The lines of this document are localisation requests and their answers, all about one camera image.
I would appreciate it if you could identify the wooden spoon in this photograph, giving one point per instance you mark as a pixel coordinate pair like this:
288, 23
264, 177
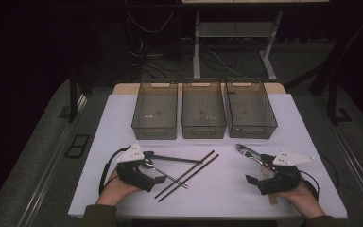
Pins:
266, 172

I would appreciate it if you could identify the dark metal stand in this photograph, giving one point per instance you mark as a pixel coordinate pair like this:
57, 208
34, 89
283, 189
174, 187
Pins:
73, 97
334, 104

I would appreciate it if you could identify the aluminium floor rail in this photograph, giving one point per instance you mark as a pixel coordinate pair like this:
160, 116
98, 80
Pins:
359, 170
48, 170

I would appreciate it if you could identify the black chopstick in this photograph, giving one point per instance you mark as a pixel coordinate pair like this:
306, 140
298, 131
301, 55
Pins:
182, 160
176, 158

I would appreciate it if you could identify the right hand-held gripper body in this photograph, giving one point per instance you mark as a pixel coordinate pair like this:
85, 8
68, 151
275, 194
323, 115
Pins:
282, 179

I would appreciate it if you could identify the person's right hand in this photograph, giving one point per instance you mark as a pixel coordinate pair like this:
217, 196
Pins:
302, 198

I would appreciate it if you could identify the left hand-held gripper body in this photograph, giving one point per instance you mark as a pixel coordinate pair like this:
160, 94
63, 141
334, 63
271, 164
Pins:
134, 176

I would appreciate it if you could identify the person's left hand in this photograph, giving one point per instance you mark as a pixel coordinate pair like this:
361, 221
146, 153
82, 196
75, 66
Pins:
116, 190

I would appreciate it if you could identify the smoky transparent plastic bin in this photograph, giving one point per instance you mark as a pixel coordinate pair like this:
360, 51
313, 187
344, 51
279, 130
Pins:
203, 110
250, 110
155, 110

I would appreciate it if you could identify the white metal desk frame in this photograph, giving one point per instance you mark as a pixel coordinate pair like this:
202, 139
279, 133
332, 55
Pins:
197, 47

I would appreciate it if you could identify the white table mat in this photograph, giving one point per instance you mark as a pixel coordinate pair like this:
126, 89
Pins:
220, 192

